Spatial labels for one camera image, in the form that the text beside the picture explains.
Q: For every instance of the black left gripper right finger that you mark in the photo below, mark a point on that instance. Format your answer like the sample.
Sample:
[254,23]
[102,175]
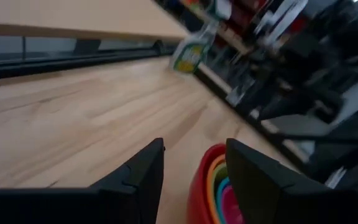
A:
[275,199]

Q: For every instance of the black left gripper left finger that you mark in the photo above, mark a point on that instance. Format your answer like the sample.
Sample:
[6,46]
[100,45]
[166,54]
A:
[129,193]

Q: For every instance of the small pink bowl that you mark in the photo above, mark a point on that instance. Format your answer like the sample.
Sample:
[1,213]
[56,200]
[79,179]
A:
[230,205]

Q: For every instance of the blue bowl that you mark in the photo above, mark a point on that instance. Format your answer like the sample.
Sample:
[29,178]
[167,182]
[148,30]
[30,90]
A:
[220,194]

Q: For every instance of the green bowl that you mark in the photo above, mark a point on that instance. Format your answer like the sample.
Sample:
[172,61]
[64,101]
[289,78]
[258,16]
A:
[221,174]

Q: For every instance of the orange bowl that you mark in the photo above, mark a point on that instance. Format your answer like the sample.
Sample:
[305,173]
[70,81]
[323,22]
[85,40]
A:
[210,186]

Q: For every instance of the large red bowl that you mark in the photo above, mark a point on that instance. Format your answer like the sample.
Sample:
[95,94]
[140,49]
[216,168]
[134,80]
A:
[197,193]

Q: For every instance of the spray bottle with green label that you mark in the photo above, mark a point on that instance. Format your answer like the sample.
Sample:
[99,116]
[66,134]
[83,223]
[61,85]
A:
[191,53]

